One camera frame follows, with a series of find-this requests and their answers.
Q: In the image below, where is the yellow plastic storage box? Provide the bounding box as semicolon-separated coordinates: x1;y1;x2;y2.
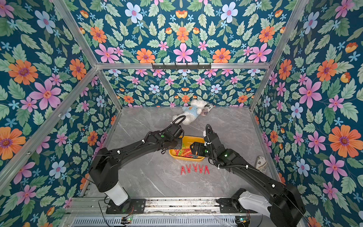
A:
168;136;204;162

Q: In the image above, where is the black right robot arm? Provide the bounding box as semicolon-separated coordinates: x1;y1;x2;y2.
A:
191;124;306;227

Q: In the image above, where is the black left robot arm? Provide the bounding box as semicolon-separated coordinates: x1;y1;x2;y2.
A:
89;115;186;206

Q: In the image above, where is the white plush teddy bear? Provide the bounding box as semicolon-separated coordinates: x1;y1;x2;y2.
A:
172;99;208;125

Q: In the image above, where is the flag print pouch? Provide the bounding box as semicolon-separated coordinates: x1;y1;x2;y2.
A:
255;156;268;174

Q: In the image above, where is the white vent grille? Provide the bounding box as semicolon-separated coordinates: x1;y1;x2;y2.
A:
71;216;237;227

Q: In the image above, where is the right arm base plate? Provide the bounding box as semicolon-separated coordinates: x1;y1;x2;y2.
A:
216;198;245;213

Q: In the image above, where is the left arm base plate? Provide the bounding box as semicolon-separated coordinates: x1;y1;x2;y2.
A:
106;198;146;214

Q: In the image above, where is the black hook rail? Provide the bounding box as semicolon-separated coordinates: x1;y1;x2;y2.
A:
151;63;212;71

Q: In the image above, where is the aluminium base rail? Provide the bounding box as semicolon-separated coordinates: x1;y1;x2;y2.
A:
65;197;257;215

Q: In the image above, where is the aluminium corner post left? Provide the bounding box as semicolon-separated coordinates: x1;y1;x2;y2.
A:
53;1;122;111

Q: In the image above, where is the aluminium corner post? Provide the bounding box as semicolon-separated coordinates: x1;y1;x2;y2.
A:
250;0;309;113
53;1;122;111

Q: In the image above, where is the aluminium corner post right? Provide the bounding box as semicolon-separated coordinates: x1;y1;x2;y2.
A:
250;0;309;113

